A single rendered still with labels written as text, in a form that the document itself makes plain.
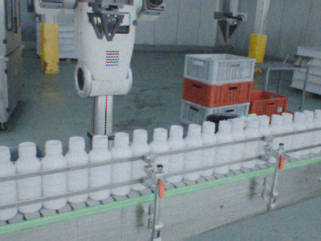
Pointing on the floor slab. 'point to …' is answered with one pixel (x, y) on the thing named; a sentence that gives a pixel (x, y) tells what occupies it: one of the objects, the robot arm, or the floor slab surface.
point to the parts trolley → (281, 77)
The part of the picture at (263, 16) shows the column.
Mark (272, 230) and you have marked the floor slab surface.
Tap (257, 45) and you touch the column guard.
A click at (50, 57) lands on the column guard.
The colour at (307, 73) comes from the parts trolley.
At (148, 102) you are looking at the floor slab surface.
